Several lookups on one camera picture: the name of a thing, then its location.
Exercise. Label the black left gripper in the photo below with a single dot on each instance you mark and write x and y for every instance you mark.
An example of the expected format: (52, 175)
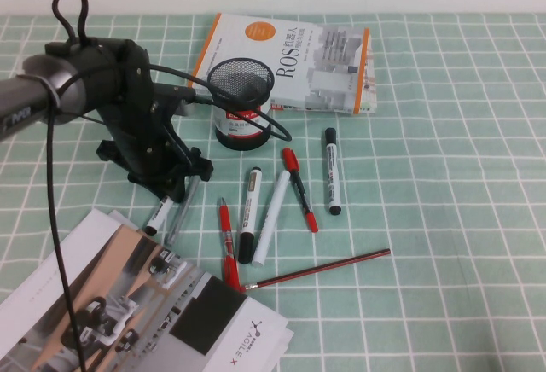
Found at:
(136, 133)

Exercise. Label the white marker with black cap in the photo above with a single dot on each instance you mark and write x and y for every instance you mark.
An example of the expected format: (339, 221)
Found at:
(158, 218)
(332, 171)

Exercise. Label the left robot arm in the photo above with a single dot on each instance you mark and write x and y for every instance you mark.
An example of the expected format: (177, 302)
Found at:
(85, 77)

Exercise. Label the grey pen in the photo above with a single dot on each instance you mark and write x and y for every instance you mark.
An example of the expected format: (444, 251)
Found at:
(177, 222)

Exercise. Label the red gel pen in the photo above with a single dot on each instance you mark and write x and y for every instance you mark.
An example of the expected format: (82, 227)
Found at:
(227, 244)

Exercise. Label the black mesh pen holder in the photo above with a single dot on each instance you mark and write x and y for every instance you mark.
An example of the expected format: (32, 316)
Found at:
(230, 133)

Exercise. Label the black pen with red cap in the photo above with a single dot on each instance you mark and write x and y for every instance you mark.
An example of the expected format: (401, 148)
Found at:
(300, 190)

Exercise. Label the white marker with grey tip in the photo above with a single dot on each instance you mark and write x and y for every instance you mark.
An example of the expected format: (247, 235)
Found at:
(248, 214)

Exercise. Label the plain white marker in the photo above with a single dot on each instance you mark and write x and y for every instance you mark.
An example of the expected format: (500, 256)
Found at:
(271, 218)

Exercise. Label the AgileX photo brochure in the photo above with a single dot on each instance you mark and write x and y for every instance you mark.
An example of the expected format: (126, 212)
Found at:
(128, 295)

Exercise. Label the red black striped pencil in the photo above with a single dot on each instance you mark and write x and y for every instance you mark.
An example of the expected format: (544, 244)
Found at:
(324, 266)

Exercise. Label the white orange ROS book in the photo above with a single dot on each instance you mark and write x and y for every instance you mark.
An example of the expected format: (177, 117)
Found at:
(298, 56)

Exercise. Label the book with colourful cover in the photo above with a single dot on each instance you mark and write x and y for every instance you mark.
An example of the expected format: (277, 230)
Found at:
(370, 90)

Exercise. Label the green white grid tablecloth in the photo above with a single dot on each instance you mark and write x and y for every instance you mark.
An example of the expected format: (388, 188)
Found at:
(426, 218)

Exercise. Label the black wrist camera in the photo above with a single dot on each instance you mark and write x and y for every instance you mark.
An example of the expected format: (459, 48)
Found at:
(185, 107)

